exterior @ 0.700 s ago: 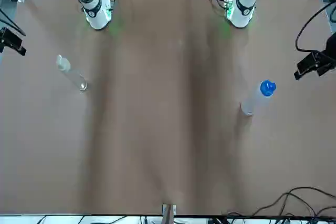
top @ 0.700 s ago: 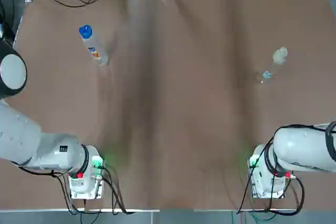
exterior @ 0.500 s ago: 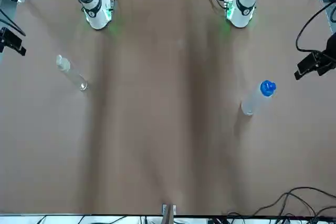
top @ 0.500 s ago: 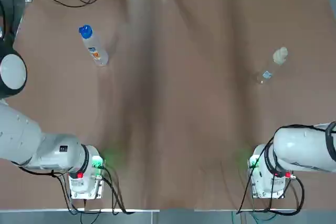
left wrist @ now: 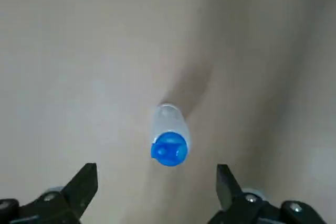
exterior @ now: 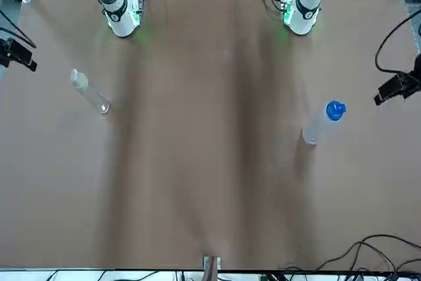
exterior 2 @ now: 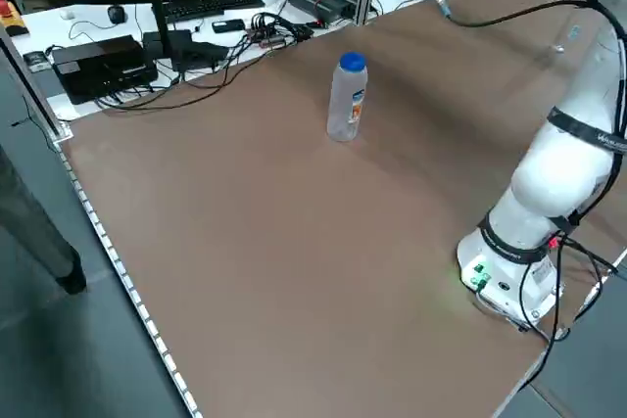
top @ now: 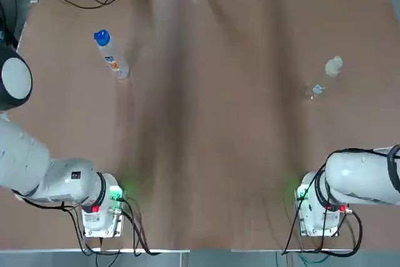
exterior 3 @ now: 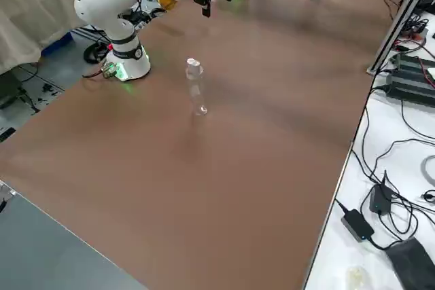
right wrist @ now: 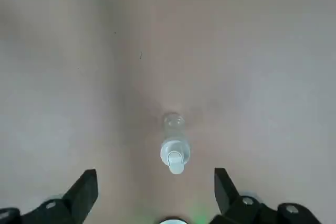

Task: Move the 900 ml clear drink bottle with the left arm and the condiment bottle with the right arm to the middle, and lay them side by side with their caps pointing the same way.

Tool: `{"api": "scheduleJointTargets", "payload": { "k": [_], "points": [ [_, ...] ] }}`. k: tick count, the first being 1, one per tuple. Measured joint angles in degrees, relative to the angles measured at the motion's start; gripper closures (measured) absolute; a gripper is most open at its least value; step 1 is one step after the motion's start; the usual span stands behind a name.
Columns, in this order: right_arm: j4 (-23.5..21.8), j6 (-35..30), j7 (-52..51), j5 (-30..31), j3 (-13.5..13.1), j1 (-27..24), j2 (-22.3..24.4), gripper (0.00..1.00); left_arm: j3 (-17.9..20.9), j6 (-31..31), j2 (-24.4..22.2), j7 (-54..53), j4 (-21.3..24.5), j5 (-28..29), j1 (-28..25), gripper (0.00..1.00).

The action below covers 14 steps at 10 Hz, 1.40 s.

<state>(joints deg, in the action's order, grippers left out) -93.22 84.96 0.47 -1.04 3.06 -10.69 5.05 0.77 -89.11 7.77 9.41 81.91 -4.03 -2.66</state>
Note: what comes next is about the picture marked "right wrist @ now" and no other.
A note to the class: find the clear condiment bottle white cap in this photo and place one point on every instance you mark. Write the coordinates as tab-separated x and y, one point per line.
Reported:
174	142

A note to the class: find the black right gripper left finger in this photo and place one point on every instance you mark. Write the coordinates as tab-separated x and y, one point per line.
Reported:
73	197

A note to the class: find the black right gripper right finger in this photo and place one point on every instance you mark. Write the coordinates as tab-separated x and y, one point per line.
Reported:
231	200

